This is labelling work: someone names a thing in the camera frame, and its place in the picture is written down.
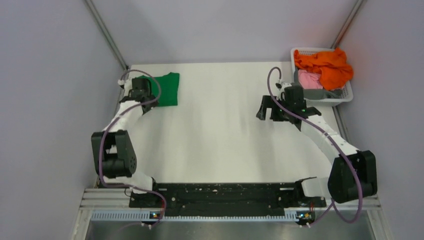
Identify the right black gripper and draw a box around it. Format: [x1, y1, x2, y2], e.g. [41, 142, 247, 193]
[256, 95, 293, 122]

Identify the green t shirt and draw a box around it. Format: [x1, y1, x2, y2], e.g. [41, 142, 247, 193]
[154, 72, 180, 107]

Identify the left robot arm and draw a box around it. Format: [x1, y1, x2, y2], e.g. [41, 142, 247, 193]
[91, 77, 167, 208]

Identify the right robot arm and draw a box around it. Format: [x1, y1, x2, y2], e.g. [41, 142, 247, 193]
[256, 86, 378, 206]

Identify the pink t shirt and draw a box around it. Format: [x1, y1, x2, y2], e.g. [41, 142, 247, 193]
[297, 69, 323, 90]

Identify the grey t shirt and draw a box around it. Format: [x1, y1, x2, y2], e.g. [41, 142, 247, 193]
[292, 69, 343, 100]

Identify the orange t shirt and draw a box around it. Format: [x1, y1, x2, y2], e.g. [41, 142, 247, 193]
[292, 47, 354, 91]

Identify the white plastic basket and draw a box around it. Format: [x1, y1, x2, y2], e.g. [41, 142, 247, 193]
[290, 47, 354, 107]

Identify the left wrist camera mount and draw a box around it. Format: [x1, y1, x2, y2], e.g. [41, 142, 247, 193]
[117, 78, 132, 90]

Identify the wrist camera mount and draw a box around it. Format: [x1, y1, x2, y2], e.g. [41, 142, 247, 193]
[117, 78, 132, 90]
[275, 80, 292, 91]

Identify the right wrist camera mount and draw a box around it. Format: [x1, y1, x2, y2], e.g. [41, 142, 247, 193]
[275, 80, 292, 91]

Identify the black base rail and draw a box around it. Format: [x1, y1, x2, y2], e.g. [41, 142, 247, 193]
[129, 181, 327, 217]

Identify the left aluminium frame post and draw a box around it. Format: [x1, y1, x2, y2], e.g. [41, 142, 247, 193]
[82, 0, 129, 70]

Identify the aluminium frame post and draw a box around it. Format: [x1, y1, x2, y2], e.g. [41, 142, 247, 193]
[82, 0, 129, 70]
[330, 0, 367, 49]

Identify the right aluminium frame post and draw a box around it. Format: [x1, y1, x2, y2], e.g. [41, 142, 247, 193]
[330, 0, 367, 49]

